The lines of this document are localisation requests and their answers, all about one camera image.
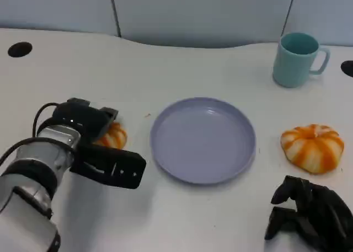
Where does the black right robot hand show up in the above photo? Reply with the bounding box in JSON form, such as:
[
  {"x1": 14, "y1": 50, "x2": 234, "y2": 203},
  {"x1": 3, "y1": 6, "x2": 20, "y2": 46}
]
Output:
[{"x1": 264, "y1": 175, "x2": 353, "y2": 252}]

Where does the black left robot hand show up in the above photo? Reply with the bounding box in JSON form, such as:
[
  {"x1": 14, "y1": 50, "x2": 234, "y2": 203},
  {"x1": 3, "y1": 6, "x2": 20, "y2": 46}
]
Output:
[{"x1": 51, "y1": 97, "x2": 119, "y2": 143}]

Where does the orange white toy bread roll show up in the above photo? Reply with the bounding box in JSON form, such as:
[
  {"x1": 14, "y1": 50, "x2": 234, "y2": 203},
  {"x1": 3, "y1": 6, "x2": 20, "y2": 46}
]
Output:
[
  {"x1": 280, "y1": 124, "x2": 345, "y2": 174},
  {"x1": 93, "y1": 121, "x2": 128, "y2": 150}
]

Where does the grey-blue partition panel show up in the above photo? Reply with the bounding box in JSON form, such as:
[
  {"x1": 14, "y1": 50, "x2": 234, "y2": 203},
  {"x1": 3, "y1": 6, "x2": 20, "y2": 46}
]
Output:
[
  {"x1": 281, "y1": 0, "x2": 353, "y2": 47},
  {"x1": 111, "y1": 0, "x2": 296, "y2": 49},
  {"x1": 0, "y1": 0, "x2": 122, "y2": 37}
]

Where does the lilac plate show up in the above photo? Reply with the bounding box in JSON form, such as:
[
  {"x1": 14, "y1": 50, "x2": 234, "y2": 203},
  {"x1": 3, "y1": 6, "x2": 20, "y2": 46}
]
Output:
[{"x1": 149, "y1": 96, "x2": 256, "y2": 185}]

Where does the pale green mug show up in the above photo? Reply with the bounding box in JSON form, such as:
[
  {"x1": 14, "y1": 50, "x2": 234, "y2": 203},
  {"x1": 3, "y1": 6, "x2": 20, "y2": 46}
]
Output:
[{"x1": 272, "y1": 33, "x2": 331, "y2": 88}]

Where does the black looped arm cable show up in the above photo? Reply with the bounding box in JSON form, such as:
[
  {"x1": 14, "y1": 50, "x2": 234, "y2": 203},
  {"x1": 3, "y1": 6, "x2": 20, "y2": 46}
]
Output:
[{"x1": 32, "y1": 102, "x2": 60, "y2": 138}]

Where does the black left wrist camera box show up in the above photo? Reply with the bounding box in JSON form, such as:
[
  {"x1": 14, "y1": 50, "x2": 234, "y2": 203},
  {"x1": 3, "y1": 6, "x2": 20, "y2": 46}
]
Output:
[{"x1": 69, "y1": 143, "x2": 147, "y2": 191}]

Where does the black long arm cable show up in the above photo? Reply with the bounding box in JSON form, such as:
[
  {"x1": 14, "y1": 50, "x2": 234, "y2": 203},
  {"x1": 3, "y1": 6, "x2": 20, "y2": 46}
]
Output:
[{"x1": 0, "y1": 137, "x2": 38, "y2": 165}]

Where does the black table cable grommet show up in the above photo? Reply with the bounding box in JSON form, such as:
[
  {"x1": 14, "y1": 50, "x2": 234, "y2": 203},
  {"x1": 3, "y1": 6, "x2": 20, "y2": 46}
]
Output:
[
  {"x1": 7, "y1": 41, "x2": 33, "y2": 58},
  {"x1": 340, "y1": 60, "x2": 353, "y2": 78}
]

